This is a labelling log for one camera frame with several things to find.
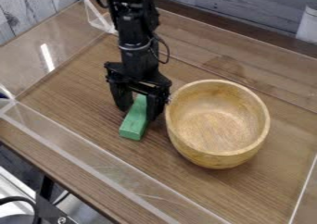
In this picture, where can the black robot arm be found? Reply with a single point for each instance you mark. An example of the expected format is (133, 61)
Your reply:
(136, 19)

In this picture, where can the black metal table leg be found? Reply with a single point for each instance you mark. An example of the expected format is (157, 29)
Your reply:
(47, 204)

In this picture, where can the white cylinder container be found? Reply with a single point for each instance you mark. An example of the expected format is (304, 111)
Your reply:
(307, 32)

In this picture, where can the brown wooden bowl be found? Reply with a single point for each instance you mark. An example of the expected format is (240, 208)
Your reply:
(218, 123)

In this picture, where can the green rectangular block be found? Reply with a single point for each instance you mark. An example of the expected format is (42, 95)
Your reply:
(136, 121)

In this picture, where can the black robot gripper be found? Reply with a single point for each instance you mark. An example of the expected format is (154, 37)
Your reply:
(137, 74)

